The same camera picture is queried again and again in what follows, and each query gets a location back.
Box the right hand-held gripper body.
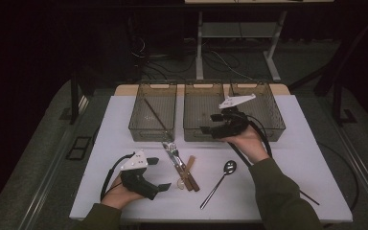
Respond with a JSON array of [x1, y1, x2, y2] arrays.
[[211, 93, 257, 140]]

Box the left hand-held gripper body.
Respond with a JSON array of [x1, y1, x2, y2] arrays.
[[120, 149, 161, 201]]

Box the transparent brown plastic bin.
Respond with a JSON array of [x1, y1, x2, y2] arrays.
[[183, 80, 230, 143], [127, 80, 178, 143], [228, 80, 287, 143]]

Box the black chopstick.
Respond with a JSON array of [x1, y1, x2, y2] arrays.
[[227, 142, 253, 168]]

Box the small wooden-handled spoon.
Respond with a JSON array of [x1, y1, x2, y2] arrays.
[[176, 154, 196, 191]]

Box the black-handled metal spoon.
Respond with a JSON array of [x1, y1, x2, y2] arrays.
[[199, 159, 238, 211]]

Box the person's right hand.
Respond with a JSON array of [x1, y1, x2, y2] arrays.
[[218, 126, 271, 165]]

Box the person's left hand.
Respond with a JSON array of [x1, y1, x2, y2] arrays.
[[101, 176, 145, 210]]

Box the white metal desk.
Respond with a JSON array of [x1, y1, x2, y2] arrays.
[[184, 0, 334, 82]]

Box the white table sheet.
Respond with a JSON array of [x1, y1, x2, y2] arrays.
[[69, 94, 354, 223]]

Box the black metal stand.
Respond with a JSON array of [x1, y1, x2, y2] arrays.
[[331, 80, 358, 127], [69, 68, 89, 126]]

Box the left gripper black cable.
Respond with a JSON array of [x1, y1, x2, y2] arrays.
[[100, 152, 136, 202]]

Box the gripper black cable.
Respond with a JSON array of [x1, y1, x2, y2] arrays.
[[100, 152, 136, 202], [245, 114, 321, 206]]

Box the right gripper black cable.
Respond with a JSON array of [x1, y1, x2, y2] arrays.
[[245, 114, 321, 206]]

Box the black floor frame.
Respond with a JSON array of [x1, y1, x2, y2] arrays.
[[65, 136, 93, 161]]

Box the tangle of floor cables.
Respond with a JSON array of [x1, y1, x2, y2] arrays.
[[128, 34, 253, 81]]

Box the black floor cable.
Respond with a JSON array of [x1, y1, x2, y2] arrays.
[[317, 142, 361, 212]]

